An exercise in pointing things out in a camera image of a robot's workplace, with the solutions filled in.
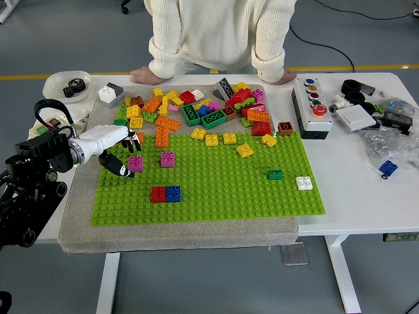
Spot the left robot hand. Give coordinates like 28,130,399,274
79,125,143,179

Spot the person's left hand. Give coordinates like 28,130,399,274
268,66,298,86

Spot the person's right hand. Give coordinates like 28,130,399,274
130,65,164,85

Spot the red building brick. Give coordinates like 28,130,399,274
150,186,168,204
240,103,266,117
228,88,255,104
251,122,272,137

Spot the green studded baseplate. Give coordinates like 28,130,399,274
90,131,327,227

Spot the orange building brick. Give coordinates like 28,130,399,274
246,109,271,124
154,127,170,150
143,97,163,113

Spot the grey building brick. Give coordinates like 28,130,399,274
98,82,125,109

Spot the tall white brick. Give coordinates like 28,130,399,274
98,85,115,102

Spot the long orange brick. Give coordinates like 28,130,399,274
153,116,181,131

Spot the upturned dark green brick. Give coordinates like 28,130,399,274
200,109,228,128
181,103,201,127

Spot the grey long brick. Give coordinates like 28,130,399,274
212,77,236,101

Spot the white pipe fitting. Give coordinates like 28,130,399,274
73,109,92,130
329,94,353,114

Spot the white push-button control box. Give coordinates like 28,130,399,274
291,77,334,141

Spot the white plastic bowl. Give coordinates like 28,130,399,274
43,71,92,104

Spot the person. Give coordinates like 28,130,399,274
143,0,298,84

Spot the clear bag with blue parts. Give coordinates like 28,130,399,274
376,96,419,118

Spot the black power adapter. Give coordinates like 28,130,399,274
381,111,414,131

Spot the clear bag of screws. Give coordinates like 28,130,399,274
358,126,419,169

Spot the grey-brown mat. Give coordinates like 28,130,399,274
58,84,301,255

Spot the white table leg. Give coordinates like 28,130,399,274
325,234,363,314
96,252,121,314

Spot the table height controller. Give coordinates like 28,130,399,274
382,232,419,243

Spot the white red-green switch box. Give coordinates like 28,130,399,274
28,113,71,140

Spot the black floor cable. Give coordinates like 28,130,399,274
317,0,419,20
289,25,356,73

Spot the white wall switch plate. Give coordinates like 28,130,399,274
335,103,378,133

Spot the white furniture frame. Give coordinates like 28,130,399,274
0,0,16,24

